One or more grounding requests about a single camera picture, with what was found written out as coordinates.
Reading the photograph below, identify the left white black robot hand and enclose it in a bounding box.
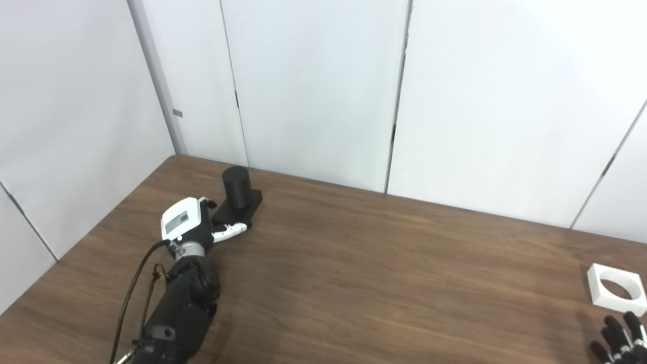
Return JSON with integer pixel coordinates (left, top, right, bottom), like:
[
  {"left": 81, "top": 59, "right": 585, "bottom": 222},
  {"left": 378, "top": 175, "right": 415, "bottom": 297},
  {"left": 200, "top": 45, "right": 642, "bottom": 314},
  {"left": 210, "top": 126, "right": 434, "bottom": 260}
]
[{"left": 160, "top": 197, "right": 249, "bottom": 248}]

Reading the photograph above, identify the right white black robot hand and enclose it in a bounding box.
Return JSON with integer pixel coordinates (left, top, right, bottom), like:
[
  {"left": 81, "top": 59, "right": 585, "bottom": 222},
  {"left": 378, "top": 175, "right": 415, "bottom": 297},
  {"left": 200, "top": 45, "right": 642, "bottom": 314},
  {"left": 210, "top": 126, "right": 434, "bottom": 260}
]
[{"left": 589, "top": 311, "right": 647, "bottom": 364}]

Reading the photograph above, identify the white square piece with hole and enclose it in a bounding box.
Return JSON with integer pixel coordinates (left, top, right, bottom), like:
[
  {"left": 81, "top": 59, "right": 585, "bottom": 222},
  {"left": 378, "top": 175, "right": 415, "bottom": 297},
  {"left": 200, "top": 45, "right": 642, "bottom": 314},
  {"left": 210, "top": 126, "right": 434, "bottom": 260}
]
[{"left": 587, "top": 263, "right": 647, "bottom": 317}]

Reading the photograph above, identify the black peg with square base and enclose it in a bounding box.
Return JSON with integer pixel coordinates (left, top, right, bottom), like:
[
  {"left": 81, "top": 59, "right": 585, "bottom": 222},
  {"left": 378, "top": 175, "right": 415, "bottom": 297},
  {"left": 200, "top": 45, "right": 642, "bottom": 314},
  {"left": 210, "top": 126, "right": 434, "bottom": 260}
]
[{"left": 211, "top": 166, "right": 263, "bottom": 231}]

